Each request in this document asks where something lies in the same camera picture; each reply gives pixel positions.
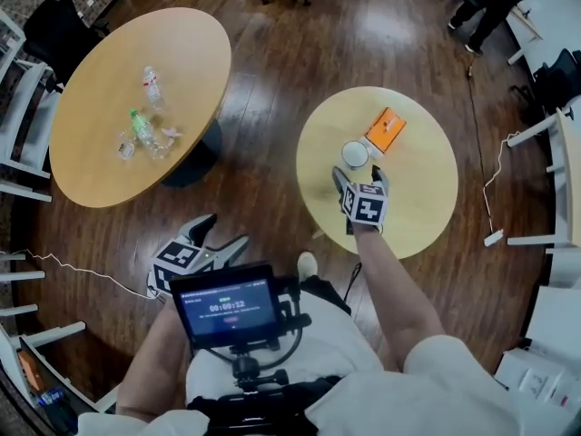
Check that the black monitor mount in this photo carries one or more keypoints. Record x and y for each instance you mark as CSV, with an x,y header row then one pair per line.
x,y
247,370

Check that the flat orange carton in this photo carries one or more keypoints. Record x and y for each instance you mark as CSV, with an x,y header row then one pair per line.
x,y
32,370

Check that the large oval wooden table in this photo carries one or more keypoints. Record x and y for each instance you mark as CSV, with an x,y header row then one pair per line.
x,y
113,62

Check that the white power adapter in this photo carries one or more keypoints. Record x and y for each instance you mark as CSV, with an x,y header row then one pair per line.
x,y
152,286

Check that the white shelf unit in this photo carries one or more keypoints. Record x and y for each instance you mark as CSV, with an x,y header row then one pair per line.
x,y
54,332

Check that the red label plastic bottle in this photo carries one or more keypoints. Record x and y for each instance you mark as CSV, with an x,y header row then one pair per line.
x,y
153,86

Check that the person's white shoe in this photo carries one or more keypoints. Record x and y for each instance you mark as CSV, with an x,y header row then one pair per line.
x,y
307,266

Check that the white cup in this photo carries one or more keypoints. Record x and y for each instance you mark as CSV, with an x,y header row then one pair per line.
x,y
355,153

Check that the person's black trouser leg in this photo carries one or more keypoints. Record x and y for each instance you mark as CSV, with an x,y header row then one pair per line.
x,y
324,293

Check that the blue bottle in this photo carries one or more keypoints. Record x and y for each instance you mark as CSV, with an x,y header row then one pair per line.
x,y
52,396

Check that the clear glass cup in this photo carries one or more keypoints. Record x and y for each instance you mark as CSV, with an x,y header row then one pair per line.
x,y
127,148

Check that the white shelf frame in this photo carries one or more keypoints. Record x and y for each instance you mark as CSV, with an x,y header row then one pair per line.
x,y
27,169

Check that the green label plastic bottle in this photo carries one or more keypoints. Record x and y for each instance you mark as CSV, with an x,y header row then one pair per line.
x,y
144,130

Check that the pink wrapper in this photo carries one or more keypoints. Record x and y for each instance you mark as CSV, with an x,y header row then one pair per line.
x,y
171,133

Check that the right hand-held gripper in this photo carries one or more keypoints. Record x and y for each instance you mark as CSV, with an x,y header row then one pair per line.
x,y
367,207

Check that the person's left forearm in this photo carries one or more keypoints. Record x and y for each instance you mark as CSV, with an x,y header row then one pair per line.
x,y
150,361

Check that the white cabinet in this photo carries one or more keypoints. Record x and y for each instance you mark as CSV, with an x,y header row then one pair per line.
x,y
554,316

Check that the black chest harness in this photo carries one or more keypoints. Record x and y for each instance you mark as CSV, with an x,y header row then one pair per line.
x,y
254,411

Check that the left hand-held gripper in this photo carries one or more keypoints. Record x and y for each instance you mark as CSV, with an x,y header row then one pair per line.
x,y
179,261

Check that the white desk wooden top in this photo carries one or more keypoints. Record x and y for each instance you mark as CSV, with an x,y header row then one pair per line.
x,y
572,166
526,21

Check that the black monitor screen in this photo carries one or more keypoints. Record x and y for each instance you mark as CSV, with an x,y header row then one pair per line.
x,y
227,309

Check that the person's white shirt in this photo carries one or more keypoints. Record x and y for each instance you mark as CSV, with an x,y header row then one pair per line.
x,y
431,393

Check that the person's right forearm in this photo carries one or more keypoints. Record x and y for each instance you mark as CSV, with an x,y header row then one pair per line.
x,y
399,298

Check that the orange box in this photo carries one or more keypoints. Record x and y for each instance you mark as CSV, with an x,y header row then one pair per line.
x,y
386,130

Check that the small round wooden table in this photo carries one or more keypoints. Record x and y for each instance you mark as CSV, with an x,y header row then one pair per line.
x,y
417,198

